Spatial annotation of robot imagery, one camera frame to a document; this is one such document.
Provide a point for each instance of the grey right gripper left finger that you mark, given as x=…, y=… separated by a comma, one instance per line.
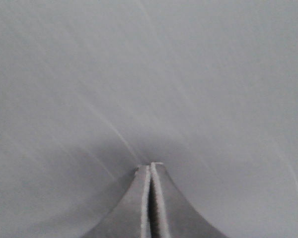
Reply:
x=129, y=218

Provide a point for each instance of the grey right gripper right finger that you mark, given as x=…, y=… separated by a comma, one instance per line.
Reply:
x=170, y=213

